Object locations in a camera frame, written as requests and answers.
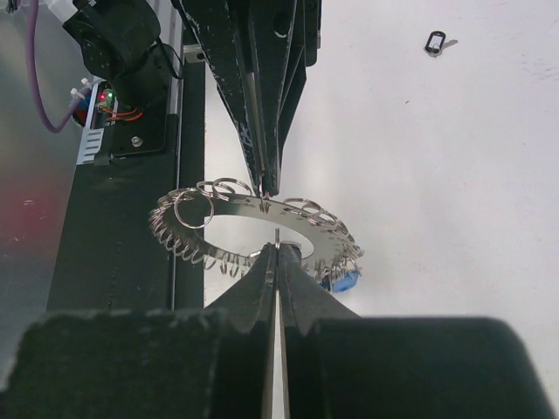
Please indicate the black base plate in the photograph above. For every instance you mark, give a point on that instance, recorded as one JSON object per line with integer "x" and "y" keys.
{"x": 108, "y": 257}

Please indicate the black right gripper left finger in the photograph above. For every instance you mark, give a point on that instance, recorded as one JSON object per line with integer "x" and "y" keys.
{"x": 210, "y": 363}

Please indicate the blue key tag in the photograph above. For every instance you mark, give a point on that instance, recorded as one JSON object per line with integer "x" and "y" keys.
{"x": 342, "y": 284}

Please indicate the left white cable duct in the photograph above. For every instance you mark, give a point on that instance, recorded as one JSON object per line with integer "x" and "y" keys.
{"x": 102, "y": 106}

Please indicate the black tag silver key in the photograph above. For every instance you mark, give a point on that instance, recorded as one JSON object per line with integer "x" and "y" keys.
{"x": 277, "y": 238}

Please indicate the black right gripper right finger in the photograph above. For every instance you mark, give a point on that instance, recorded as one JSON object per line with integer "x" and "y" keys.
{"x": 342, "y": 365}

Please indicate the metal disc with key rings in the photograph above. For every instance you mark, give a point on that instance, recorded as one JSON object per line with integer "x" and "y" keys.
{"x": 221, "y": 224}

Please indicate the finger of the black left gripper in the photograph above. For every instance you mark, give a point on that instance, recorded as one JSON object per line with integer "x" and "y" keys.
{"x": 284, "y": 39}
{"x": 217, "y": 28}

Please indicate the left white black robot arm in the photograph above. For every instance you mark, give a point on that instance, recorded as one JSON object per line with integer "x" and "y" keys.
{"x": 116, "y": 38}

